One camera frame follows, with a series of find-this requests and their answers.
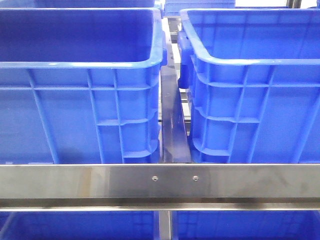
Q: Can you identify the back left blue crate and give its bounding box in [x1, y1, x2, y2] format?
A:
[0, 0, 163, 9]

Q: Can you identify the steel divider bar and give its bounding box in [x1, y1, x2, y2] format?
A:
[160, 17, 192, 164]

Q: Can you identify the blue plastic crate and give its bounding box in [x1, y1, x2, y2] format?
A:
[0, 8, 166, 165]
[177, 8, 320, 164]

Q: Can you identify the left blue plastic crate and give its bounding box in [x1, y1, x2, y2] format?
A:
[0, 8, 166, 165]

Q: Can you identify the stainless steel shelf rail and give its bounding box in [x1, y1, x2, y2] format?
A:
[0, 163, 320, 212]

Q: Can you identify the back right blue crate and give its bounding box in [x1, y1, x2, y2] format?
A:
[164, 0, 236, 17]

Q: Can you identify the right blue plastic crate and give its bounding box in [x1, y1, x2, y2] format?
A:
[177, 8, 320, 164]

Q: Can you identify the lower left blue crate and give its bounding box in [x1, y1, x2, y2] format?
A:
[0, 211, 159, 240]

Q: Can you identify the lower right blue crate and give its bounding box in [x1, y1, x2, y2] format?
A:
[174, 210, 320, 240]

